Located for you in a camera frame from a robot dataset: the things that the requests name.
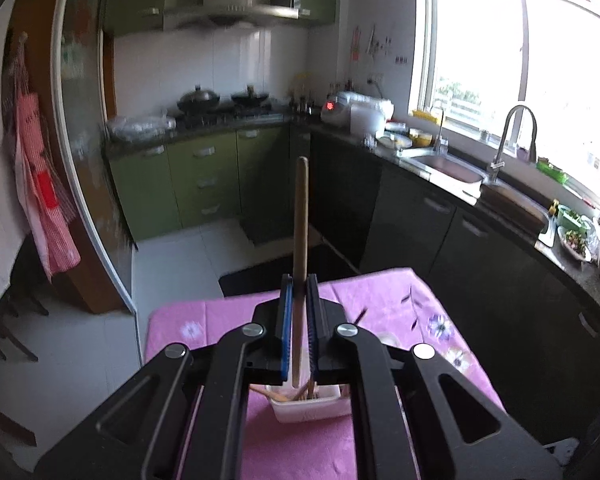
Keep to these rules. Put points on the yellow item on windowsill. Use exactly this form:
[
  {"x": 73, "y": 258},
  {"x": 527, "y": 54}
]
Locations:
[{"x": 425, "y": 116}]

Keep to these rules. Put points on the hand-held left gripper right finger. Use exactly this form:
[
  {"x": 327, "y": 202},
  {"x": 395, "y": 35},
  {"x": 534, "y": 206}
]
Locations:
[{"x": 312, "y": 325}]

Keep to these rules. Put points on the dark chair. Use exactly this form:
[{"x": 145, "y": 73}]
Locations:
[{"x": 25, "y": 270}]

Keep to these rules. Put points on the small dark floor mat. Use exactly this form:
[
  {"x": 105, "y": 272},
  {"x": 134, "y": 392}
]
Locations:
[{"x": 262, "y": 232}]

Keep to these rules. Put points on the black base cabinet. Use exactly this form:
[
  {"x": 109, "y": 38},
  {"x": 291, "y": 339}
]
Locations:
[{"x": 430, "y": 235}]

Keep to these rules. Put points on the small steel faucet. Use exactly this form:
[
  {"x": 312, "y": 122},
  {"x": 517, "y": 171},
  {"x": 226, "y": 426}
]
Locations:
[{"x": 439, "y": 132}]

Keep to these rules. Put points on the purple flowered tablecloth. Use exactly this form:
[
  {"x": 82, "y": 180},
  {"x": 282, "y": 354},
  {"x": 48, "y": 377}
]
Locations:
[{"x": 220, "y": 320}]

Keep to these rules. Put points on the white plate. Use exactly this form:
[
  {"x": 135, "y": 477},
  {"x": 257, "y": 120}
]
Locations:
[{"x": 395, "y": 141}]

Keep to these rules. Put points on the white wall socket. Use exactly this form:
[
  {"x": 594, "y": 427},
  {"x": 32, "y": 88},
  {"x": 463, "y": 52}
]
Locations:
[{"x": 375, "y": 80}]

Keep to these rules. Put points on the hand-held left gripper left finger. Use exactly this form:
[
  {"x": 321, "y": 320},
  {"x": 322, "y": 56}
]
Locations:
[{"x": 286, "y": 325}]

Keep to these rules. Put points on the hanging wall items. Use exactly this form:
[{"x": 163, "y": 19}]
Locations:
[{"x": 372, "y": 42}]

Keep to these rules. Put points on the black floor mat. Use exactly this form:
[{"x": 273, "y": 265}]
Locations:
[{"x": 260, "y": 275}]

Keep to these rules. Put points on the kitchen window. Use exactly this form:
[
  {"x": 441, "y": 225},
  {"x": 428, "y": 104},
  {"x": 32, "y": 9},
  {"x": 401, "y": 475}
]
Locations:
[{"x": 480, "y": 60}]

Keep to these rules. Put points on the green tray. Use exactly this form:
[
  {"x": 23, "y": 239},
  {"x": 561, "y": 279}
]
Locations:
[{"x": 552, "y": 170}]

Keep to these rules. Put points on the condiment bottles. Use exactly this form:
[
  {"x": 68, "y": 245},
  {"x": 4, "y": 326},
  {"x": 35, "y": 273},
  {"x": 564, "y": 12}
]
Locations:
[{"x": 302, "y": 97}]

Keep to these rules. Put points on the black wok with lid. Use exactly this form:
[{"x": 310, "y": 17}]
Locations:
[
  {"x": 250, "y": 96},
  {"x": 198, "y": 100}
]

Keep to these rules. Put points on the white rice cooker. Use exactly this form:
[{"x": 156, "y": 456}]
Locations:
[{"x": 360, "y": 115}]

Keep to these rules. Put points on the black gas stove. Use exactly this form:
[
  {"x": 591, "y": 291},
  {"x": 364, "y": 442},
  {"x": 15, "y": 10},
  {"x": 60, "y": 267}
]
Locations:
[{"x": 220, "y": 119}]

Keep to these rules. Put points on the white rectangular container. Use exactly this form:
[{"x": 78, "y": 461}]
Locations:
[{"x": 305, "y": 410}]

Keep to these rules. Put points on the bowl of chopped vegetables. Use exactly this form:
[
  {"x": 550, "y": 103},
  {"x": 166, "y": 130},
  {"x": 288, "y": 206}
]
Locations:
[{"x": 575, "y": 245}]

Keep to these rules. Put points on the clear plastic bag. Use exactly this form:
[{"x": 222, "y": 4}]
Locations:
[{"x": 140, "y": 127}]

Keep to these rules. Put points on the green base cabinet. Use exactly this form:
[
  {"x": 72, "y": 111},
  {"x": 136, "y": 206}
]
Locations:
[{"x": 205, "y": 185}]

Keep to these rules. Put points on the dark brown chopstick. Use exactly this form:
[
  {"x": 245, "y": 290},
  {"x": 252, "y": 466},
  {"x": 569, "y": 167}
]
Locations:
[{"x": 357, "y": 316}]

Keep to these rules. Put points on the green vegetable basket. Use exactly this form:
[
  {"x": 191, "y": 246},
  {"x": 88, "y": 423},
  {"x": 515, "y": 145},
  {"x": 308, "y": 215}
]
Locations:
[{"x": 575, "y": 217}]

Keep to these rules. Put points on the tall gooseneck faucet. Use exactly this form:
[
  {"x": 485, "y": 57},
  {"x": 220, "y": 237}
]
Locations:
[{"x": 500, "y": 150}]

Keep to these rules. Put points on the steel sink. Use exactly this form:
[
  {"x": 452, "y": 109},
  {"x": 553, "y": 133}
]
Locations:
[{"x": 445, "y": 167}]

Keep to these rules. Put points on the red checked apron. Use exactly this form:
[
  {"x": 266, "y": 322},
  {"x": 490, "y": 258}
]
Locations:
[{"x": 40, "y": 185}]

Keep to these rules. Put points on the frosted glass sliding door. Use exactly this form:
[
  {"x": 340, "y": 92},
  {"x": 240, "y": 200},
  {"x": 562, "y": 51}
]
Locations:
[{"x": 80, "y": 110}]

